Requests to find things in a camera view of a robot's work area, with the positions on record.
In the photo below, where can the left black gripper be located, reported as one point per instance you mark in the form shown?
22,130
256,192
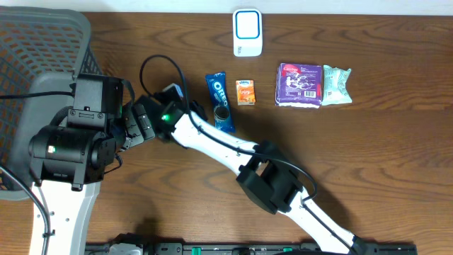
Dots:
142,120

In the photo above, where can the blue Oreo cookie pack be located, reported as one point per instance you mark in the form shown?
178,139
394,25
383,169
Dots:
216,84

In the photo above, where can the small orange box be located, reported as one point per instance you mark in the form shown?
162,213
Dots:
245,91

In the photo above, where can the pink purple liners pack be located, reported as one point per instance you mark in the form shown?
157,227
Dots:
298,85

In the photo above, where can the green tissue wipes pack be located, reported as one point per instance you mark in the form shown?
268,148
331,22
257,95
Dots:
334,86

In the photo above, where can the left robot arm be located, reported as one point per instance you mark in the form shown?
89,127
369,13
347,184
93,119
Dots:
69,158

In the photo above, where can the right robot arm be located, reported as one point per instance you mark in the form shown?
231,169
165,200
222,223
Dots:
264,174

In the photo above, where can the white barcode scanner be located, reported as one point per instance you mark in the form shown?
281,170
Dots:
247,32

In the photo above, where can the grey plastic mesh basket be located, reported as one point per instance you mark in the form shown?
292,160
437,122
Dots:
39,40

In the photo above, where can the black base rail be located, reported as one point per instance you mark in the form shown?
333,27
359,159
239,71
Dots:
236,249

